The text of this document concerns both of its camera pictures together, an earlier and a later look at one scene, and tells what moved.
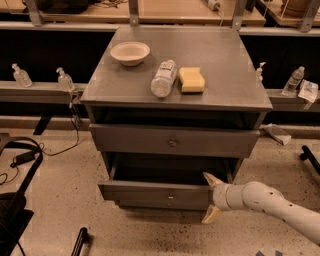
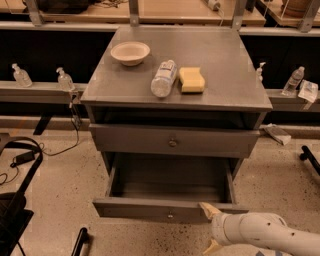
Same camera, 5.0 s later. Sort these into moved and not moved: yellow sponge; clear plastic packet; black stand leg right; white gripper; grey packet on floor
Moved: white gripper
Not moved: black stand leg right; grey packet on floor; yellow sponge; clear plastic packet
